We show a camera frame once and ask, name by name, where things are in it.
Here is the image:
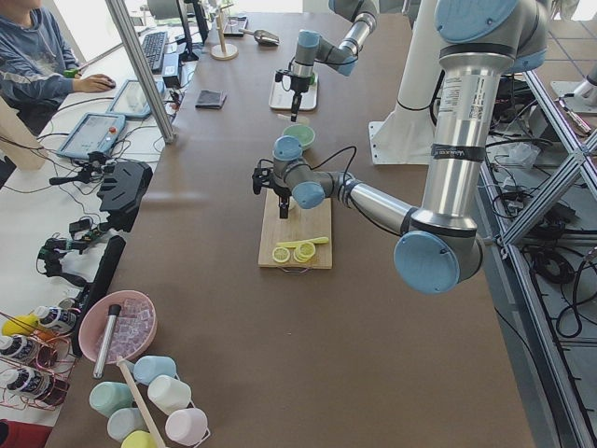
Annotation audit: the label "pastel cup rack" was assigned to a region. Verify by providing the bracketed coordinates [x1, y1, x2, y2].
[89, 356, 212, 447]

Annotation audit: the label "yellow plastic knife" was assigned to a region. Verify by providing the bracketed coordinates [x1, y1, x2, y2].
[276, 236, 329, 248]

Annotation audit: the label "single lemon slice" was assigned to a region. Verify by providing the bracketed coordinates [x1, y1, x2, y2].
[271, 246, 290, 264]

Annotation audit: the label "cream rectangular tray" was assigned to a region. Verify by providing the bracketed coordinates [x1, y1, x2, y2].
[269, 74, 318, 111]

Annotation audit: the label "stacked lemon slices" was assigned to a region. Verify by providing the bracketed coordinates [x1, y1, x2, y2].
[293, 244, 316, 263]

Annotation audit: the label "wooden cutting board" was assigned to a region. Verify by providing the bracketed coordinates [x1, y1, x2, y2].
[257, 189, 333, 270]

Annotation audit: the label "black monitor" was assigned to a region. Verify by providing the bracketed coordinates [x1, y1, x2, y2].
[176, 0, 209, 63]

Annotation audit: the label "aluminium frame post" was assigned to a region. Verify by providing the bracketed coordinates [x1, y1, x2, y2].
[105, 0, 175, 145]

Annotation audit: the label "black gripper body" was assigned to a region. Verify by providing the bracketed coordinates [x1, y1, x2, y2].
[274, 68, 312, 94]
[252, 161, 291, 201]

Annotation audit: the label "mint green bowl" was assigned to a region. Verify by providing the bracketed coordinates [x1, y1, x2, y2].
[283, 123, 315, 151]

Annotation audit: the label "person in blue hoodie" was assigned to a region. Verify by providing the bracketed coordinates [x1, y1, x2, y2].
[1, 1, 116, 135]

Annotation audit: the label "black keyboard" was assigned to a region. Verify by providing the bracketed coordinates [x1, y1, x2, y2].
[141, 32, 168, 73]

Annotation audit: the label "metal scoop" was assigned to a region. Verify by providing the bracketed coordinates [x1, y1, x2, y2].
[239, 28, 280, 47]

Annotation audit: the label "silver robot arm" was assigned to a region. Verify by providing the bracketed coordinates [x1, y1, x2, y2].
[252, 1, 550, 294]
[274, 0, 378, 123]

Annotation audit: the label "blue teach pendant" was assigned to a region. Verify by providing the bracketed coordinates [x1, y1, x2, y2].
[56, 113, 126, 161]
[106, 79, 151, 120]

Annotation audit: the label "blue teach pendant near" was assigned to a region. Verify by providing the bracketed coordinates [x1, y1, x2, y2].
[56, 113, 126, 161]

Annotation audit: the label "wooden mug tree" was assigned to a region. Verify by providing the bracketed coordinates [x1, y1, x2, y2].
[208, 0, 238, 61]

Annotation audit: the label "pink bowl with ice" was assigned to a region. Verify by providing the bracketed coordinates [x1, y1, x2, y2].
[78, 290, 158, 364]

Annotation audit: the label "blue teach pendant far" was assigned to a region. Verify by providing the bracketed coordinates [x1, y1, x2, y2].
[106, 79, 151, 120]

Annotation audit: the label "grey folded cloth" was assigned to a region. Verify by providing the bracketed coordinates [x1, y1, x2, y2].
[195, 90, 227, 109]

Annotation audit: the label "copper wire bottle basket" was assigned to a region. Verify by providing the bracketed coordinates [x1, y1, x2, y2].
[1, 305, 78, 411]

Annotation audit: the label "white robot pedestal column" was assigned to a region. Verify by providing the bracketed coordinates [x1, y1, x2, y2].
[369, 0, 443, 164]

